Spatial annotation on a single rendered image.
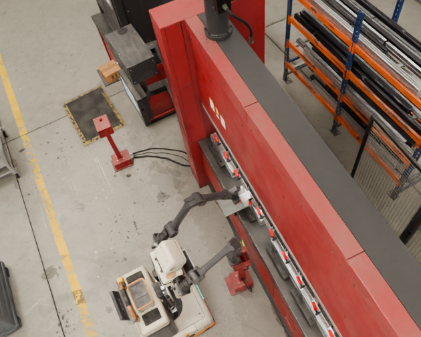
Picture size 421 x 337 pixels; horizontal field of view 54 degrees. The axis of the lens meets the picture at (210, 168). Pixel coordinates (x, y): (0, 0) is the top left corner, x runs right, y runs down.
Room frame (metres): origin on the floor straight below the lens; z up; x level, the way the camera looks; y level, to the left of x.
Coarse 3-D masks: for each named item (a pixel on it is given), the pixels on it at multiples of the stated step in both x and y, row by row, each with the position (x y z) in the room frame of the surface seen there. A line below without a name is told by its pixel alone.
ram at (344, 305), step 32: (224, 96) 1.98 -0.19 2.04; (224, 128) 2.06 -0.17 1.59; (256, 160) 1.52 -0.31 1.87; (256, 192) 1.53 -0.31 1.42; (288, 192) 1.13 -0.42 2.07; (288, 224) 1.09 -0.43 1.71; (320, 256) 0.77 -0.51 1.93; (320, 288) 0.69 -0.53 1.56; (352, 288) 0.52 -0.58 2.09; (352, 320) 0.43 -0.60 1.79
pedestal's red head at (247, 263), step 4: (244, 244) 1.37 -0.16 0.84; (244, 248) 1.35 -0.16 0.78; (244, 252) 1.32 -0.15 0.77; (248, 252) 1.29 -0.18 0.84; (240, 256) 1.31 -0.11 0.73; (244, 256) 1.29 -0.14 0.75; (244, 260) 1.26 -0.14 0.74; (248, 260) 1.23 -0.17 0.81; (240, 264) 1.22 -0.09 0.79; (244, 264) 1.22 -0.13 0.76; (248, 264) 1.23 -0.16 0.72; (236, 268) 1.21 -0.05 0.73; (240, 268) 1.21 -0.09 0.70
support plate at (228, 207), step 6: (240, 192) 1.79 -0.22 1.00; (222, 204) 1.70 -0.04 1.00; (228, 204) 1.69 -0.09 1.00; (234, 204) 1.68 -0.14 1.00; (240, 204) 1.67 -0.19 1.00; (246, 204) 1.66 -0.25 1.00; (252, 204) 1.65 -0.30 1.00; (222, 210) 1.65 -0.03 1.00; (228, 210) 1.63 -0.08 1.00; (234, 210) 1.62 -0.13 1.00; (240, 210) 1.62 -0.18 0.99
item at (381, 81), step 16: (304, 16) 3.76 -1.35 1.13; (320, 32) 3.47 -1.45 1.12; (336, 48) 3.21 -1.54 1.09; (352, 64) 2.94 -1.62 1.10; (368, 64) 2.89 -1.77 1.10; (368, 80) 2.69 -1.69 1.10; (384, 80) 2.65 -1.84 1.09; (416, 80) 2.58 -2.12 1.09; (384, 96) 2.45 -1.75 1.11; (400, 96) 2.39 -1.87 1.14; (400, 112) 2.23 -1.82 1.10; (416, 112) 2.20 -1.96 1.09; (416, 128) 2.04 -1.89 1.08
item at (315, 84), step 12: (312, 84) 3.41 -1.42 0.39; (324, 96) 3.19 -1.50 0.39; (336, 96) 3.16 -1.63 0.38; (348, 108) 2.95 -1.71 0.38; (348, 120) 2.76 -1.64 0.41; (360, 120) 2.75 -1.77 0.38; (360, 132) 2.56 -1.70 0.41; (372, 132) 2.55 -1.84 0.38; (372, 144) 2.38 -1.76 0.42; (384, 144) 2.37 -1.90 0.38; (396, 156) 2.19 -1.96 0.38
